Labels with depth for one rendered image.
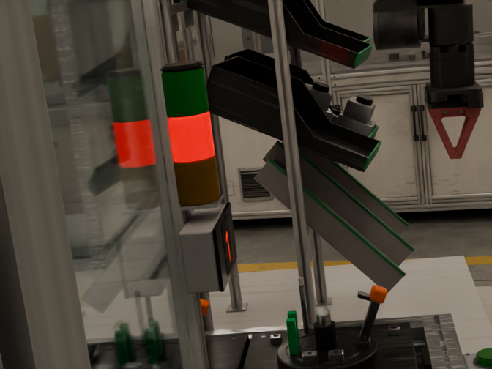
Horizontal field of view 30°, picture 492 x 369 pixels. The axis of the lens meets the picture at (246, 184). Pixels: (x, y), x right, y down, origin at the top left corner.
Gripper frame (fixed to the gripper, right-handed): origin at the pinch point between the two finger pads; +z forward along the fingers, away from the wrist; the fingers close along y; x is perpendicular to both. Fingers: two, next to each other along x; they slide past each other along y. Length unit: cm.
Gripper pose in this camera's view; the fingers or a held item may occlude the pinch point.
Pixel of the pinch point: (455, 152)
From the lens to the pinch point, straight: 127.0
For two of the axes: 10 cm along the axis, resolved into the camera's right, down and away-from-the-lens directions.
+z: 0.9, 9.7, 2.2
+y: -1.2, 2.3, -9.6
